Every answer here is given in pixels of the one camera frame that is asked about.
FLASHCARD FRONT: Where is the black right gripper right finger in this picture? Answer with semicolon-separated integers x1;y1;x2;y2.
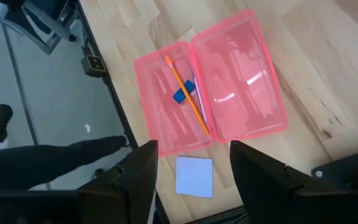
229;140;358;224

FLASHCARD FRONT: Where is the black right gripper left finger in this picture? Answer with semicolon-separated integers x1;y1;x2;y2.
0;139;160;224

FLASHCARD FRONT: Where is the pale blue sticky note pad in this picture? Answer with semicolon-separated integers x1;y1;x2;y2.
175;156;214;199

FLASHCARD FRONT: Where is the pink transparent plastic pencil case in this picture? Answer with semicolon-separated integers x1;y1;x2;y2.
134;9;289;157

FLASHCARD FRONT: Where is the clear lilac pen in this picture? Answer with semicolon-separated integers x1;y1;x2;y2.
192;70;208;126

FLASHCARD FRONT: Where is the blue eraser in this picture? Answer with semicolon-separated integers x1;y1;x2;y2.
172;79;196;105

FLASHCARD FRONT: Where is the orange pencil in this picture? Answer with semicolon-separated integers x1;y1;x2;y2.
164;55;211;137

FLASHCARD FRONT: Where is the person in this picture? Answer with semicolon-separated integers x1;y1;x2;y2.
0;134;127;191

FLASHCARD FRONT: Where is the small black camera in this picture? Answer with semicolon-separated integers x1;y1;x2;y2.
80;54;108;78

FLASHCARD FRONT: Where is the grey metal cart frame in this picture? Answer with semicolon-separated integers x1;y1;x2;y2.
19;0;78;56

